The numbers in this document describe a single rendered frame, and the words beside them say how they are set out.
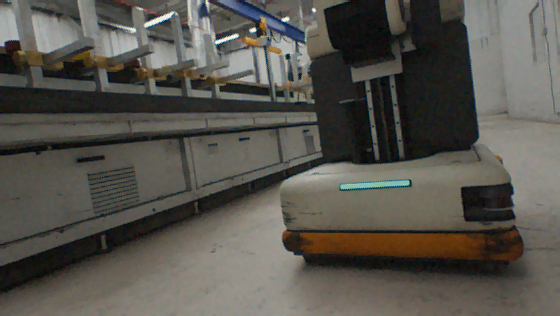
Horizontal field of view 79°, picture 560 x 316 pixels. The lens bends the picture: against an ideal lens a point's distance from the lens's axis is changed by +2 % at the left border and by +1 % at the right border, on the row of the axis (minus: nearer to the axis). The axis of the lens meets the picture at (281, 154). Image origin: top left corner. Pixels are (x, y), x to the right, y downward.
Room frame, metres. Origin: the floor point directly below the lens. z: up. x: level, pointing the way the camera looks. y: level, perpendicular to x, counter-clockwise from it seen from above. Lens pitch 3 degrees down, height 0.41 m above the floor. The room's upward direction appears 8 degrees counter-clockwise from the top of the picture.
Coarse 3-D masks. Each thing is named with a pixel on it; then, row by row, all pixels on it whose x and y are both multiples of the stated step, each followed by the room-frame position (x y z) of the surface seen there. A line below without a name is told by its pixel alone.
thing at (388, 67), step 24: (360, 0) 0.91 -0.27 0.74; (384, 0) 0.89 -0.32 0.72; (432, 0) 0.95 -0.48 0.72; (336, 24) 0.93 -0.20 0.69; (360, 24) 0.91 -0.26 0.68; (384, 24) 0.91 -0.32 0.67; (432, 24) 0.95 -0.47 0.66; (360, 48) 0.98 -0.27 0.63; (384, 48) 0.95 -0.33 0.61; (408, 48) 1.04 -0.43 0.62; (432, 48) 1.02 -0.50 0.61; (360, 72) 1.11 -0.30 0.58; (384, 72) 1.08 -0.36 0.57
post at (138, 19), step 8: (136, 8) 1.62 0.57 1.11; (136, 16) 1.63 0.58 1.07; (136, 24) 1.63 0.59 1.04; (144, 24) 1.65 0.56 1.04; (136, 32) 1.63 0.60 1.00; (144, 32) 1.64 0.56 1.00; (144, 40) 1.63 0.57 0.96; (144, 64) 1.63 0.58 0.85; (144, 80) 1.64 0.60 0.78; (152, 80) 1.64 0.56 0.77; (152, 88) 1.63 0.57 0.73
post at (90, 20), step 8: (80, 0) 1.42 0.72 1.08; (88, 0) 1.41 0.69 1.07; (88, 8) 1.40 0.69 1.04; (88, 16) 1.40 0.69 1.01; (96, 16) 1.43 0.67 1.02; (88, 24) 1.41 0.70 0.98; (96, 24) 1.43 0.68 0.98; (88, 32) 1.41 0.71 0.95; (96, 32) 1.42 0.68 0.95; (96, 40) 1.41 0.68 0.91; (96, 48) 1.41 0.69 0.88; (96, 72) 1.41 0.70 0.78; (104, 72) 1.42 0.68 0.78; (96, 80) 1.41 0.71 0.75; (104, 80) 1.42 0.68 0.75
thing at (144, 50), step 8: (136, 48) 1.35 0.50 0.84; (144, 48) 1.33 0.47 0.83; (152, 48) 1.34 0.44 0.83; (120, 56) 1.40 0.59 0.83; (128, 56) 1.37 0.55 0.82; (136, 56) 1.36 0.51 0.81; (144, 56) 1.37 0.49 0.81; (112, 64) 1.42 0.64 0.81; (80, 72) 1.52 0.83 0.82; (88, 72) 1.50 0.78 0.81
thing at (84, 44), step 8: (80, 40) 1.11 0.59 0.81; (88, 40) 1.11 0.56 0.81; (64, 48) 1.15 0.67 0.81; (72, 48) 1.13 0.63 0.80; (80, 48) 1.12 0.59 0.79; (88, 48) 1.12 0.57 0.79; (48, 56) 1.20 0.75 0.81; (56, 56) 1.18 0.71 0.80; (64, 56) 1.17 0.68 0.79; (72, 56) 1.18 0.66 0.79; (16, 72) 1.30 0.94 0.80; (24, 72) 1.28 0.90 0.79
